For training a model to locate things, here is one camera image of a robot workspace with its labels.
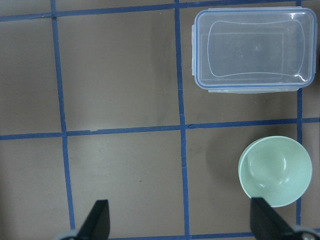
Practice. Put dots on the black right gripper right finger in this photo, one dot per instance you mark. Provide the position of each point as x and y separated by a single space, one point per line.
267 224

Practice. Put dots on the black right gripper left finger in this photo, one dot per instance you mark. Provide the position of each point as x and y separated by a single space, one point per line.
97 224

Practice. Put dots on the green bowl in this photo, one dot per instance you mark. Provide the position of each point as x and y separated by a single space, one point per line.
276 168

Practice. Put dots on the clear plastic lidded container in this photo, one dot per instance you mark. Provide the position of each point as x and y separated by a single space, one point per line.
251 50

